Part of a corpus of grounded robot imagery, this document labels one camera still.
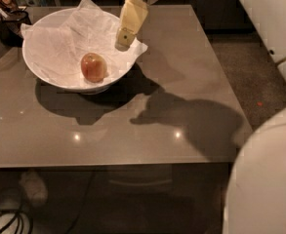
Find black cables on floor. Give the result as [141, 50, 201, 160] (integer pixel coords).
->
[0, 202, 34, 234]

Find white crumpled paper sheet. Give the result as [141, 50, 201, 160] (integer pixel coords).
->
[20, 0, 148, 90]

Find dark bag with strap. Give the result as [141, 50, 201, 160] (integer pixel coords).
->
[0, 0, 31, 47]

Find white bowl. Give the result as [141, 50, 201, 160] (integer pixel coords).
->
[20, 7, 138, 95]

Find white sock foot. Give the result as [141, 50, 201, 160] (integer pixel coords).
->
[19, 171, 48, 208]

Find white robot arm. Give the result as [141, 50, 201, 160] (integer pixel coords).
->
[205, 0, 286, 234]

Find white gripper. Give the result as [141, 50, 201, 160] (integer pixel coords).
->
[115, 0, 158, 51]

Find red yellow apple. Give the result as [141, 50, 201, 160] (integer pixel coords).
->
[81, 53, 107, 83]

